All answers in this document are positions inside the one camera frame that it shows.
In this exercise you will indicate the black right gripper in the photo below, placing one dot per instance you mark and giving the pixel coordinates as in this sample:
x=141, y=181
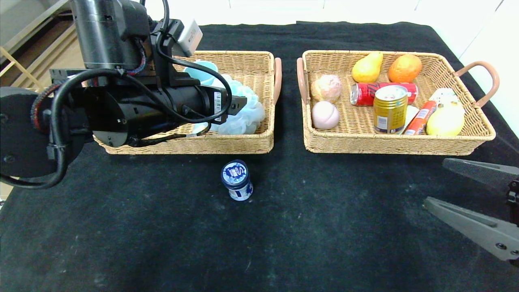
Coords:
x=515, y=202

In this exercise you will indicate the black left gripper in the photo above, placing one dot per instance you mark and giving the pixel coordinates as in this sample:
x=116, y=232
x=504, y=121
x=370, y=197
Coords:
x=218, y=106

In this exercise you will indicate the teal plastic mug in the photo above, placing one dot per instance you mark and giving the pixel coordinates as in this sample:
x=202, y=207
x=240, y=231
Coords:
x=202, y=79

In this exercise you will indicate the light blue bath loofah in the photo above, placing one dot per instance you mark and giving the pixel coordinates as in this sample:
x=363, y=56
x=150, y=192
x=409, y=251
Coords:
x=247, y=117

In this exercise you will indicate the small blue white bottle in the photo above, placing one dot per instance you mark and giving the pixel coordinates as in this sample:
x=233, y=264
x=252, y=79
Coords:
x=237, y=178

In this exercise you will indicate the yellow lemon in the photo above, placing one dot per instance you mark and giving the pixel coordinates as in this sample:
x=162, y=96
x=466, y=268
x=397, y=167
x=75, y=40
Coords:
x=446, y=121

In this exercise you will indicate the pink peach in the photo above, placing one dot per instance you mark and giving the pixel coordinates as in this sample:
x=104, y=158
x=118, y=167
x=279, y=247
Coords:
x=325, y=115

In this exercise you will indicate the gold Red Bull can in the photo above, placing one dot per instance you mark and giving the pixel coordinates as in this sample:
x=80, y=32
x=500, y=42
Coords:
x=390, y=111

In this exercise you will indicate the empty wicker basket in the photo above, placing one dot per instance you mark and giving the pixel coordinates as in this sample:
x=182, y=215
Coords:
x=251, y=142

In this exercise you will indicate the wicker basket with food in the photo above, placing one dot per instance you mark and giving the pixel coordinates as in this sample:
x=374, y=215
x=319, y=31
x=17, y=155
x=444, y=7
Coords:
x=357, y=125

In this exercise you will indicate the orange sausage stick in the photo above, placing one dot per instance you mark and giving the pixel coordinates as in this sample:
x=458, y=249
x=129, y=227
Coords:
x=421, y=117

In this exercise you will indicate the lumpy pink bread bun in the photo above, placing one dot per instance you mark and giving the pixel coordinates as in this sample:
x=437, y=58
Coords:
x=326, y=88

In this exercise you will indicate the white tea carton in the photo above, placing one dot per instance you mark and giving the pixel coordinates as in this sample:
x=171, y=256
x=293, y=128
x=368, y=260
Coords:
x=444, y=96

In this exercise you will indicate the green candy packet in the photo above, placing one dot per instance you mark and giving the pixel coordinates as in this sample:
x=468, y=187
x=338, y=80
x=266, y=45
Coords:
x=411, y=113

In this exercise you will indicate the red cola can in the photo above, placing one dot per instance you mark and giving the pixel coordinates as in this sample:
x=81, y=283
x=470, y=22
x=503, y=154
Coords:
x=363, y=94

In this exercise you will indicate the orange fruit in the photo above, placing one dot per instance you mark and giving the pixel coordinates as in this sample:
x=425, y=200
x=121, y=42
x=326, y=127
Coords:
x=404, y=69

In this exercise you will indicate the yellow pear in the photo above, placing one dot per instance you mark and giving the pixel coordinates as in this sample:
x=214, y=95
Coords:
x=367, y=70

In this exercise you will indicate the cream wooden rack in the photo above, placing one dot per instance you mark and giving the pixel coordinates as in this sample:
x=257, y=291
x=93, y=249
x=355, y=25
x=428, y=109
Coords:
x=18, y=65

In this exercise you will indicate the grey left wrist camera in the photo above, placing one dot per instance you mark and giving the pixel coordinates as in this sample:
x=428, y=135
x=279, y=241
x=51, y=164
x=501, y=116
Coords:
x=190, y=38

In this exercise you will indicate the grey metal shelf frame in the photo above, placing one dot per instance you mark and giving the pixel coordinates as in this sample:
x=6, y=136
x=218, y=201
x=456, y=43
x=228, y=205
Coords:
x=40, y=20

